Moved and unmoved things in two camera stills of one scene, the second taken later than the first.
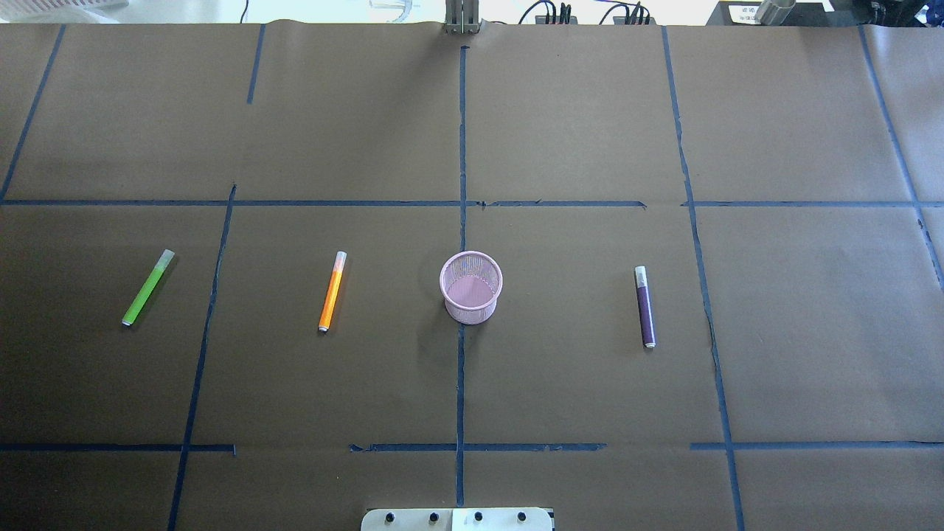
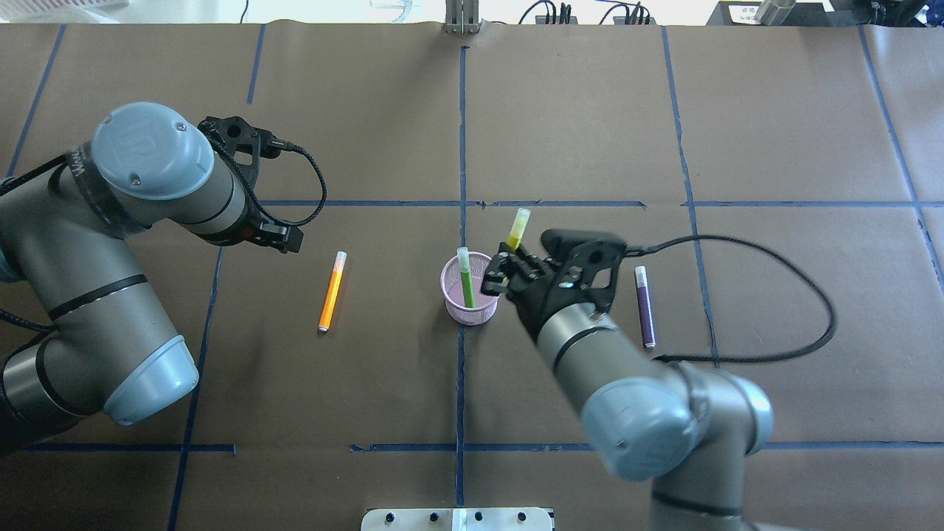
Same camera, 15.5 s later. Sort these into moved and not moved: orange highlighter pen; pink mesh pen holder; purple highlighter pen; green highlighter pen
Moved: green highlighter pen
Not moved: purple highlighter pen; orange highlighter pen; pink mesh pen holder
